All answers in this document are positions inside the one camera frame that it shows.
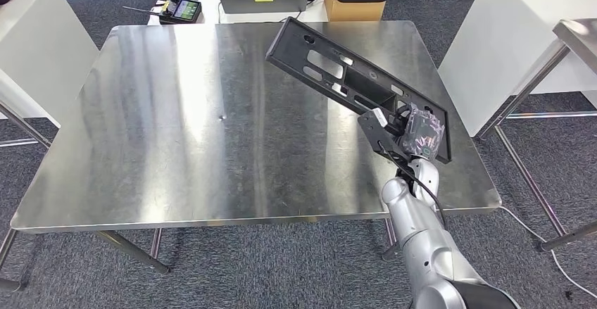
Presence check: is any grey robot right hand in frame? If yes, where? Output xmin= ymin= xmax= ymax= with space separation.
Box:
xmin=395 ymin=103 xmax=446 ymax=161

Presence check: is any black plastic mounting plate part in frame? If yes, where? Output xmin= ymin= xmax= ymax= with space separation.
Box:
xmin=265 ymin=16 xmax=453 ymax=165

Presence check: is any stainless steel table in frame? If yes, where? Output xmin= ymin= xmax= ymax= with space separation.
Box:
xmin=10 ymin=20 xmax=502 ymax=275
xmin=475 ymin=18 xmax=597 ymax=253
xmin=0 ymin=101 xmax=52 ymax=294

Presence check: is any black device with screen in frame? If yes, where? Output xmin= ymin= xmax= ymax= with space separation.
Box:
xmin=122 ymin=0 xmax=203 ymax=25

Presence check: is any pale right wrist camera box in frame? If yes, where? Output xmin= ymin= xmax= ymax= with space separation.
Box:
xmin=371 ymin=107 xmax=389 ymax=128

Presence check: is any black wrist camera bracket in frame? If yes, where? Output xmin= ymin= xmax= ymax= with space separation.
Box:
xmin=358 ymin=110 xmax=411 ymax=158

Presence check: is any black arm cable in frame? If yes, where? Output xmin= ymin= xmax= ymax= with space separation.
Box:
xmin=377 ymin=141 xmax=448 ymax=229

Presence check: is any white cable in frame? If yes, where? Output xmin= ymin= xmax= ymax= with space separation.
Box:
xmin=498 ymin=206 xmax=597 ymax=300

